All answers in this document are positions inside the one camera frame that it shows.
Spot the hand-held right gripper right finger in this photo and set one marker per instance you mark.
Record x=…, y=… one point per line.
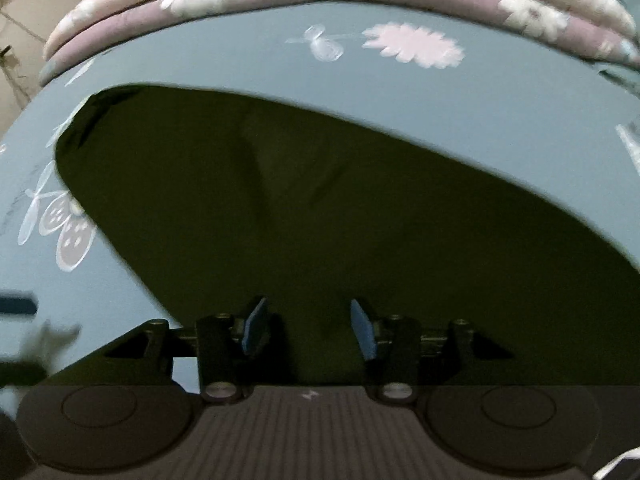
x=362, y=327

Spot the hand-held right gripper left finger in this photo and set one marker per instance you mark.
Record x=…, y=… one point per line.
x=255, y=325

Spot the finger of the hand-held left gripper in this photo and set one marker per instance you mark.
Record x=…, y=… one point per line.
x=45, y=342
x=17, y=305

